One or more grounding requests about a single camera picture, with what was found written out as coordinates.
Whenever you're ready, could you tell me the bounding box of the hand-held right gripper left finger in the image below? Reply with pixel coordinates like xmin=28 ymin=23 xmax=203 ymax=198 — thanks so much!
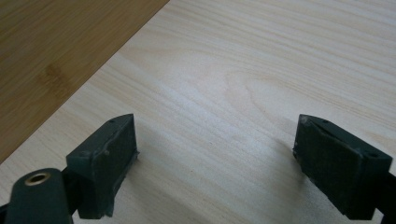
xmin=65 ymin=113 xmax=139 ymax=219

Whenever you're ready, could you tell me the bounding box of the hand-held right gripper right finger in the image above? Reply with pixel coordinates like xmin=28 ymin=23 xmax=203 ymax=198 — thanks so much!
xmin=292 ymin=113 xmax=394 ymax=221

